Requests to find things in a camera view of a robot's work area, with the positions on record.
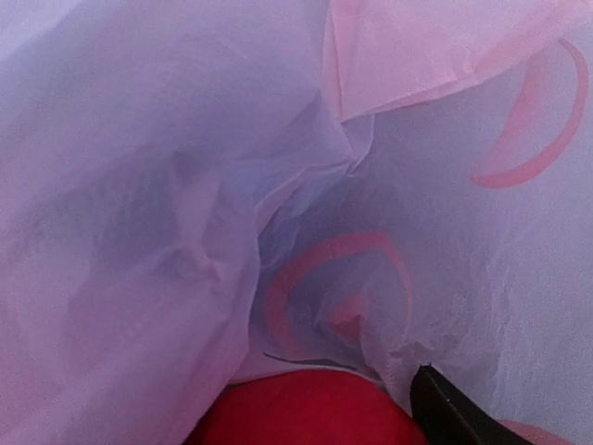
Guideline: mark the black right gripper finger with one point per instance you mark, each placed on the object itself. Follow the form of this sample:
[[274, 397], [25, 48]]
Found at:
[[447, 416]]

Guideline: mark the small red tangerine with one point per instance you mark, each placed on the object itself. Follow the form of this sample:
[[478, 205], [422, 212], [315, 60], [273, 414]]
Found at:
[[306, 407]]

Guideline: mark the pink plastic bag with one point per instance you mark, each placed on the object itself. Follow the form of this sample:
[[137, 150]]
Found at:
[[197, 194]]

